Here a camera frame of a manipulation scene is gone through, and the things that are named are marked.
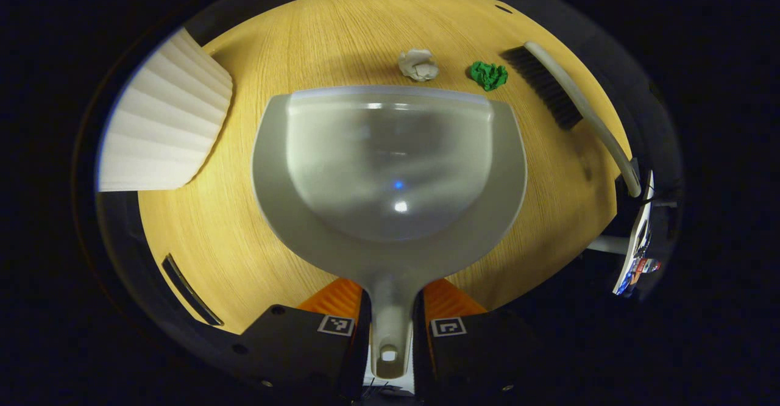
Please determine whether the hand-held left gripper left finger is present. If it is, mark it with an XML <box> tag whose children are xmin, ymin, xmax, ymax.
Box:
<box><xmin>230</xmin><ymin>278</ymin><xmax>372</xmax><ymax>404</ymax></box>

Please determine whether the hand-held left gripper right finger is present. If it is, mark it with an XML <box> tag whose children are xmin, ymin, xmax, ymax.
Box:
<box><xmin>413</xmin><ymin>278</ymin><xmax>549</xmax><ymax>404</ymax></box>

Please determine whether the grey dustpan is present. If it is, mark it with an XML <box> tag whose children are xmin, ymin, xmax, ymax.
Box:
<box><xmin>252</xmin><ymin>86</ymin><xmax>528</xmax><ymax>379</ymax></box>

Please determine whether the white ribbed garbage bin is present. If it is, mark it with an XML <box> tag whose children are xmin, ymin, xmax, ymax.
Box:
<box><xmin>97</xmin><ymin>28</ymin><xmax>234</xmax><ymax>192</ymax></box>

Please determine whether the small white broom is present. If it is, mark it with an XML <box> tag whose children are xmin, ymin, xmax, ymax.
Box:
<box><xmin>501</xmin><ymin>41</ymin><xmax>642</xmax><ymax>198</ymax></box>

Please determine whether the green paper ball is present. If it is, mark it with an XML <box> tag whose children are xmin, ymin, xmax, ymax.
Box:
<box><xmin>468</xmin><ymin>60</ymin><xmax>509</xmax><ymax>92</ymax></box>

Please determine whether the white paper ball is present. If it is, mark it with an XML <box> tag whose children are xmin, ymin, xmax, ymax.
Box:
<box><xmin>398</xmin><ymin>49</ymin><xmax>439</xmax><ymax>82</ymax></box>

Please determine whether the wooden desktop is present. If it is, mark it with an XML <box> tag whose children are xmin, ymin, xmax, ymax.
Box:
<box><xmin>137</xmin><ymin>0</ymin><xmax>634</xmax><ymax>337</ymax></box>

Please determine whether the white printed panel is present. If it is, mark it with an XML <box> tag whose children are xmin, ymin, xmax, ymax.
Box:
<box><xmin>612</xmin><ymin>171</ymin><xmax>662</xmax><ymax>297</ymax></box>

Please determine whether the black desk cable slot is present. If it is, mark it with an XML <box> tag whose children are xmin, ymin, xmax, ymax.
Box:
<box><xmin>161</xmin><ymin>254</ymin><xmax>224</xmax><ymax>327</ymax></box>

